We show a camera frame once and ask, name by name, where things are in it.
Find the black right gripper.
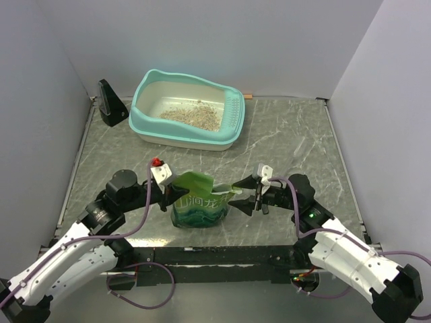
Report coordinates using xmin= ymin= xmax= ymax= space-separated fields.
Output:
xmin=227 ymin=173 xmax=298 ymax=217

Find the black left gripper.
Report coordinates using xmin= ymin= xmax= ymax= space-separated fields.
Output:
xmin=120 ymin=179 xmax=189 ymax=212

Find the green litter bag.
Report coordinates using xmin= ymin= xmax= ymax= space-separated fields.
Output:
xmin=170 ymin=172 xmax=242 ymax=228

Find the black bag clip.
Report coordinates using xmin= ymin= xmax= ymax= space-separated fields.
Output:
xmin=261 ymin=205 xmax=269 ymax=215

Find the clear plastic scoop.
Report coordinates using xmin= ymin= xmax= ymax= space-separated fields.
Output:
xmin=294 ymin=137 xmax=308 ymax=157

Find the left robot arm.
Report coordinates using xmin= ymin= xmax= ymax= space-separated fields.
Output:
xmin=1 ymin=166 xmax=189 ymax=322

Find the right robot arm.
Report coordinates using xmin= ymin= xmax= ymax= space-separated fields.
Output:
xmin=229 ymin=172 xmax=424 ymax=322

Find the teal and white litter box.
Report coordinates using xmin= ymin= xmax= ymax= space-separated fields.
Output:
xmin=129 ymin=69 xmax=245 ymax=151

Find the pile of beige litter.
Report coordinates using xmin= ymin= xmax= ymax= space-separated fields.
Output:
xmin=158 ymin=100 xmax=222 ymax=131

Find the black triangular stand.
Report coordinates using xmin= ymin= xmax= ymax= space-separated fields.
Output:
xmin=98 ymin=79 xmax=129 ymax=127

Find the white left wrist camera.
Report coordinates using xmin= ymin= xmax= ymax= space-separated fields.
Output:
xmin=150 ymin=157 xmax=175 ymax=186

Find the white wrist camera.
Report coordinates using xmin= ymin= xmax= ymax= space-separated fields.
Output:
xmin=150 ymin=157 xmax=175 ymax=186
xmin=252 ymin=163 xmax=273 ymax=186

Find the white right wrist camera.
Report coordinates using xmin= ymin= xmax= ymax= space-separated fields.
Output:
xmin=252 ymin=163 xmax=273 ymax=186

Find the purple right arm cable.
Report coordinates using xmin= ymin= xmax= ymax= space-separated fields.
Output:
xmin=269 ymin=176 xmax=431 ymax=322

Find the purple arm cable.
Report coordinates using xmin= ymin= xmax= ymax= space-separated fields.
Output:
xmin=269 ymin=176 xmax=431 ymax=322
xmin=0 ymin=161 xmax=156 ymax=303

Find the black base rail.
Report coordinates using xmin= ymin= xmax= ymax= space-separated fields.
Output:
xmin=97 ymin=244 xmax=334 ymax=287

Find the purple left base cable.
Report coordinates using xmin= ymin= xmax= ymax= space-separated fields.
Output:
xmin=106 ymin=262 xmax=175 ymax=308

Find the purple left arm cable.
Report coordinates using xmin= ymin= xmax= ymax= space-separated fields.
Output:
xmin=0 ymin=161 xmax=156 ymax=303

